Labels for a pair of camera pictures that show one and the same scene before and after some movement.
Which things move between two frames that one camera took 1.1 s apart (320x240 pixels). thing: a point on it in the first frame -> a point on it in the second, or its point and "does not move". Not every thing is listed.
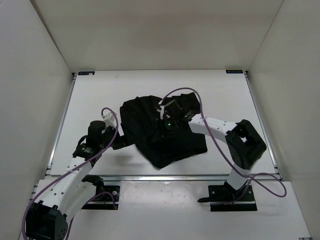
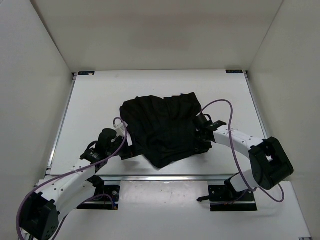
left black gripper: (122, 141) -> (131, 151)
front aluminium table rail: (164, 178) does not move
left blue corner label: (86, 73) does not move
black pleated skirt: (142, 125) does not move
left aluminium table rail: (62, 124) does not move
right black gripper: (164, 118) -> (198, 132)
